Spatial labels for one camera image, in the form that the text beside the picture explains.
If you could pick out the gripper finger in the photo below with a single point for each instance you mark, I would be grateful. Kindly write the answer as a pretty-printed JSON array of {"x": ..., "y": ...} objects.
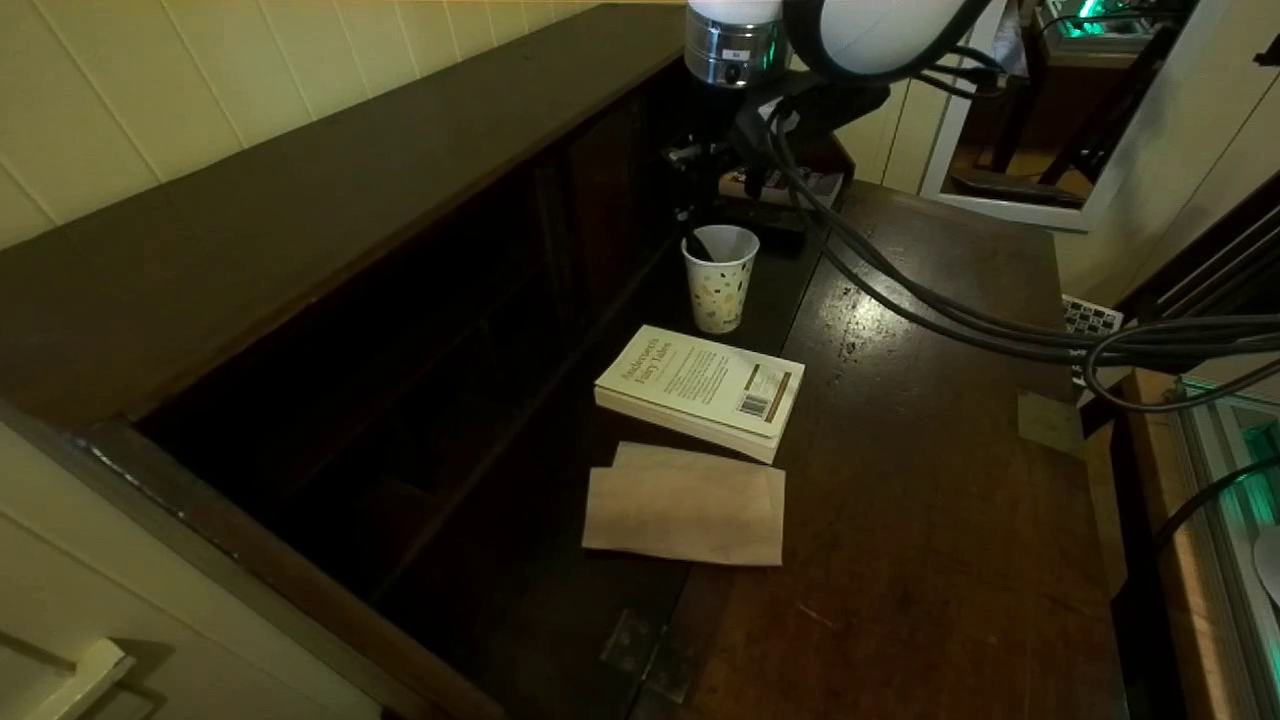
[{"x": 690, "y": 185}]

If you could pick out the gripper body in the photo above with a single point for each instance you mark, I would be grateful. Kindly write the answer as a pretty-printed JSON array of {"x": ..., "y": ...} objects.
[{"x": 748, "y": 112}]

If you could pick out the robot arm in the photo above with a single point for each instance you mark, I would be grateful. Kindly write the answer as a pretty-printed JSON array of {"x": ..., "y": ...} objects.
[{"x": 870, "y": 35}]

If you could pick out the speckled paper coffee cup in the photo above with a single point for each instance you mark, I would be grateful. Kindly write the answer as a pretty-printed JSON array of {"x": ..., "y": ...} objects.
[{"x": 720, "y": 290}]

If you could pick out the white paperback book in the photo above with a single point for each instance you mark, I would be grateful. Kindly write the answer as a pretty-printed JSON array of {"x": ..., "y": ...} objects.
[{"x": 700, "y": 385}]

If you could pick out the brown paper napkin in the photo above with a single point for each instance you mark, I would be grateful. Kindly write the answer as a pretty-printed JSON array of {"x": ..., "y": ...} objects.
[{"x": 685, "y": 510}]

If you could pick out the dark wooden secretary desk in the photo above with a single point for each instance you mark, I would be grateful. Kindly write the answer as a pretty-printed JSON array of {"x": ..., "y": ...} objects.
[{"x": 350, "y": 300}]

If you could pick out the white keyboard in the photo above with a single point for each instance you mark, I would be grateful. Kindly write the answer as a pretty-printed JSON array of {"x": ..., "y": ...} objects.
[{"x": 1090, "y": 320}]

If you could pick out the small paper note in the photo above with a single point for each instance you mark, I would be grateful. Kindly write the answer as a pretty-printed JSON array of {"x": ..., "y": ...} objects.
[{"x": 1050, "y": 422}]

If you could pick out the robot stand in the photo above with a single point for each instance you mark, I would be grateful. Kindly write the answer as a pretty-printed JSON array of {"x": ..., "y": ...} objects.
[{"x": 1215, "y": 560}]

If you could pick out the white cabinet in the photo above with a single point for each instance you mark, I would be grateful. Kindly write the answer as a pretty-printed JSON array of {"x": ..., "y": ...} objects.
[{"x": 120, "y": 620}]

